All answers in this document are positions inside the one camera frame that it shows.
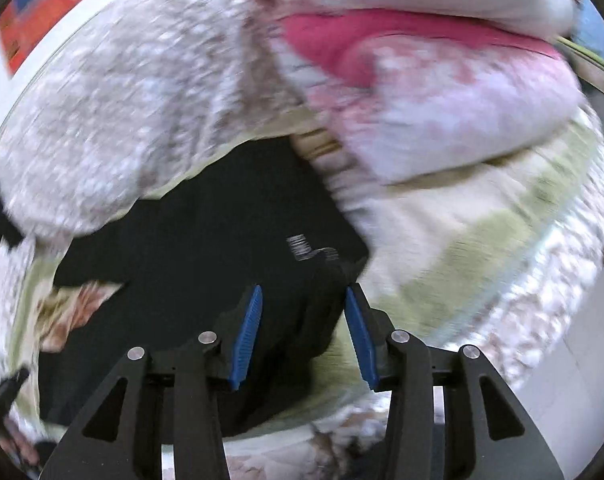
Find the beige quilted bedspread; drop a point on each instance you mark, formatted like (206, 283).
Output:
(132, 85)

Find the floral fleece blanket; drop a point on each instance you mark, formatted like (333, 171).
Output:
(457, 260)

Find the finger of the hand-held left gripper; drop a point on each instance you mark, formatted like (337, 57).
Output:
(4, 391)

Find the pink floral folded quilt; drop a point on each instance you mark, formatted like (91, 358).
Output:
(432, 110)

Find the black pants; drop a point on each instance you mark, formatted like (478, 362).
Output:
(182, 235)

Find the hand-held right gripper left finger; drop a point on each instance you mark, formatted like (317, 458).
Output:
(247, 335)

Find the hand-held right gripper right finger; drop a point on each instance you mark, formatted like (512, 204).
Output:
(361, 340)

